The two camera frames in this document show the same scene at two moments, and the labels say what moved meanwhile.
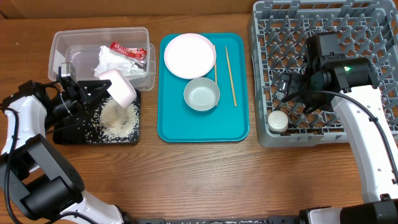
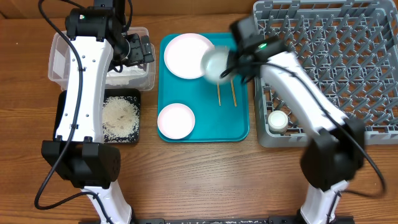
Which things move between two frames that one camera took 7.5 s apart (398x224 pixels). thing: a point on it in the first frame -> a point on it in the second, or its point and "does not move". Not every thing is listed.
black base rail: (305, 217) does not move
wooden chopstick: (216, 70) -> (219, 94)
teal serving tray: (229, 122) does not move
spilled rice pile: (118, 124) does not move
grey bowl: (201, 94) -> (212, 64)
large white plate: (190, 56) does not move
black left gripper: (80, 93) -> (140, 56)
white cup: (278, 121) does not move
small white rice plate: (119, 89) -> (176, 121)
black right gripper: (293, 82) -> (232, 56)
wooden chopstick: (231, 78) does not move
